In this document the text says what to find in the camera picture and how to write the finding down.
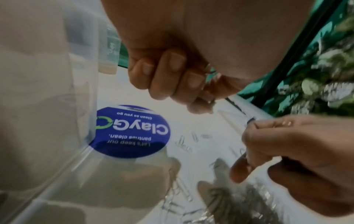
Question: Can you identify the green fabric curtain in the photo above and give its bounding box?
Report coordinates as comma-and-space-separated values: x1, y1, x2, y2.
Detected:
117, 0, 354, 117

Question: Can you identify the blue round card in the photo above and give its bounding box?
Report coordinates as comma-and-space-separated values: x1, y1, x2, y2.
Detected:
88, 105, 171, 159

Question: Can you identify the clear plastic box lid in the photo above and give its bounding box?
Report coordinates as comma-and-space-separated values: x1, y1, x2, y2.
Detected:
216, 96, 277, 145

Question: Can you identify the person's left hand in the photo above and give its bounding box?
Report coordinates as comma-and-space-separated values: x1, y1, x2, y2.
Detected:
99, 0, 316, 115

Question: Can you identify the clear plastic storage box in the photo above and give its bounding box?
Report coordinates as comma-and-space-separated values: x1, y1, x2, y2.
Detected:
0, 0, 124, 224

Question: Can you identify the person's right hand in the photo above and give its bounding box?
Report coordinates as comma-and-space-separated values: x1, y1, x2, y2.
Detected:
229, 114, 354, 218

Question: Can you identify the leafy green foliage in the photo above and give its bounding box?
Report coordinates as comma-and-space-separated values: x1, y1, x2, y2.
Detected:
272, 13, 354, 119

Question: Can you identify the white table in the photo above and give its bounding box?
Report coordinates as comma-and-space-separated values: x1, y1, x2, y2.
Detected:
0, 65, 354, 224

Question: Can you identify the pile of silver paper clips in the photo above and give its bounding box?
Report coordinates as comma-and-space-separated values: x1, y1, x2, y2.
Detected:
160, 130, 280, 224

